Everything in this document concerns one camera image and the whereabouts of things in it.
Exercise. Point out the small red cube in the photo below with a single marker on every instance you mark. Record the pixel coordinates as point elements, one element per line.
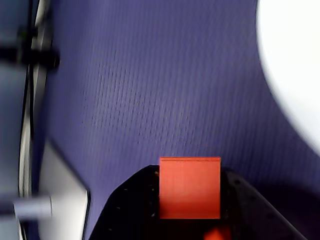
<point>190,187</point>

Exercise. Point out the round white plate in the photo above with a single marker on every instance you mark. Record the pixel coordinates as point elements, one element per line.
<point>300,62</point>

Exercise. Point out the blue woven table cloth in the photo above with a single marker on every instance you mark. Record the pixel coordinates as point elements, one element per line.
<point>150,75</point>

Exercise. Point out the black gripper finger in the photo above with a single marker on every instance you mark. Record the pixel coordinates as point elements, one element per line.
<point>245,215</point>
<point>135,205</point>

